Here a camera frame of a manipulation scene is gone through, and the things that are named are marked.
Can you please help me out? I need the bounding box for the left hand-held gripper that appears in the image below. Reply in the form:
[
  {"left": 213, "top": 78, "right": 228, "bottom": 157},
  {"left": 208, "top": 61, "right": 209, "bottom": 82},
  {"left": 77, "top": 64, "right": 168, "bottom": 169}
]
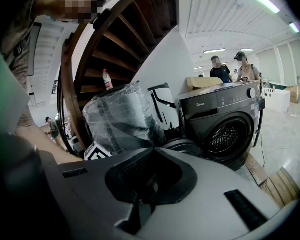
[{"left": 84, "top": 140, "right": 113, "bottom": 161}]

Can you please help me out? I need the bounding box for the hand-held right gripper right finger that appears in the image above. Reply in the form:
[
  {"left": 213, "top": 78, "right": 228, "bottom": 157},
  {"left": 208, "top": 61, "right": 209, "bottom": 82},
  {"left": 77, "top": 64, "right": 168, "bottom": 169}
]
[{"left": 132, "top": 147, "right": 300, "bottom": 240}]

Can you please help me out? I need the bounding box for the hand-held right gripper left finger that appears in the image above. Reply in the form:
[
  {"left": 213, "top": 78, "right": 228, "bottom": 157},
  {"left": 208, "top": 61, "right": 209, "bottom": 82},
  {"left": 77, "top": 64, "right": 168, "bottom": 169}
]
[{"left": 38, "top": 147, "right": 156, "bottom": 240}]

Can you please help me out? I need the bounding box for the black round lid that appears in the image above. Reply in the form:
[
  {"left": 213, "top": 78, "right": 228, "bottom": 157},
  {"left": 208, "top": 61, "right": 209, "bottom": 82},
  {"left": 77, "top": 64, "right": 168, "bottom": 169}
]
[{"left": 161, "top": 138, "right": 203, "bottom": 160}]

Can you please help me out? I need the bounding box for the person's left forearm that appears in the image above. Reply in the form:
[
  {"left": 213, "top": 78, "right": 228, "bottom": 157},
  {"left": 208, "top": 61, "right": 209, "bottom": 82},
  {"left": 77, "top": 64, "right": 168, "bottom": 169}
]
[{"left": 14, "top": 122, "right": 85, "bottom": 165}]

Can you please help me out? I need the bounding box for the brown wooden plank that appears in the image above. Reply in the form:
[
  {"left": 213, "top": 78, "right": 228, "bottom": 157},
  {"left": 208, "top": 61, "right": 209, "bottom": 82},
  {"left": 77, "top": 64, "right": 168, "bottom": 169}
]
[{"left": 244, "top": 152, "right": 270, "bottom": 187}]

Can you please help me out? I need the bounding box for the plastic-wrapped black bundle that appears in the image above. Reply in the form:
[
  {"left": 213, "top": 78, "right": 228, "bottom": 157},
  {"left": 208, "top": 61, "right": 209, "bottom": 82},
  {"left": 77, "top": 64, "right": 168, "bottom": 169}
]
[{"left": 82, "top": 81, "right": 167, "bottom": 156}]

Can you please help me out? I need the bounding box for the wooden slatted board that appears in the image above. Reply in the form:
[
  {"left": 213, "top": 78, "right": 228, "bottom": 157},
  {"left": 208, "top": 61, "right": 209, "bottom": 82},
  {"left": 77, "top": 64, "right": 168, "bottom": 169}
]
[{"left": 264, "top": 166, "right": 300, "bottom": 209}]

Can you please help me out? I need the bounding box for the red label water bottle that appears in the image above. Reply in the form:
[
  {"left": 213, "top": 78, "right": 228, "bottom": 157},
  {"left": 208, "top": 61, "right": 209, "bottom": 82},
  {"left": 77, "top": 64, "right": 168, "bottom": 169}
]
[{"left": 102, "top": 68, "right": 114, "bottom": 91}]

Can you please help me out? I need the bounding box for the white and black upright appliance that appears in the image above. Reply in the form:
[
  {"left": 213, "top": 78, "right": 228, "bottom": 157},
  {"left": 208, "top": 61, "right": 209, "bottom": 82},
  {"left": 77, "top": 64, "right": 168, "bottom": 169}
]
[{"left": 147, "top": 83, "right": 178, "bottom": 130}]

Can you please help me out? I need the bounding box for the large brown cardboard box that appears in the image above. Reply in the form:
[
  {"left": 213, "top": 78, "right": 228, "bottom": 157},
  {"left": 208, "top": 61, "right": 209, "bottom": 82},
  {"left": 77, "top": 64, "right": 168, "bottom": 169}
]
[{"left": 185, "top": 76, "right": 225, "bottom": 91}]

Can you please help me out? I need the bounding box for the white rectangular cabinet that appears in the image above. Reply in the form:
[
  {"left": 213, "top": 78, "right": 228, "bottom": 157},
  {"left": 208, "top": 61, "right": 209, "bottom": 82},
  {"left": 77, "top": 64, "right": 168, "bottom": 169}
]
[{"left": 263, "top": 87, "right": 291, "bottom": 114}]

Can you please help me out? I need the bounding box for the grey-brown printed t-shirt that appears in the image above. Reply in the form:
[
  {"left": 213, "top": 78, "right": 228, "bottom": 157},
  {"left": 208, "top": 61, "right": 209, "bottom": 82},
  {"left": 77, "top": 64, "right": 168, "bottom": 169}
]
[{"left": 0, "top": 0, "right": 42, "bottom": 127}]

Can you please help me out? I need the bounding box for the wooden spiral staircase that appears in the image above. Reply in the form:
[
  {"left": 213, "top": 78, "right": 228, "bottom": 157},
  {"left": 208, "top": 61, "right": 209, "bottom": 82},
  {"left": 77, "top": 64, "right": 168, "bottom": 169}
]
[{"left": 58, "top": 0, "right": 179, "bottom": 156}]

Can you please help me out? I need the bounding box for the black power cable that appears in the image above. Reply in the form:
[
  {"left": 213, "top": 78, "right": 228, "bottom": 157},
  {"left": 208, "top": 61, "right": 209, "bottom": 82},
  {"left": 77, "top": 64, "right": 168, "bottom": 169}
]
[{"left": 257, "top": 131, "right": 269, "bottom": 170}]

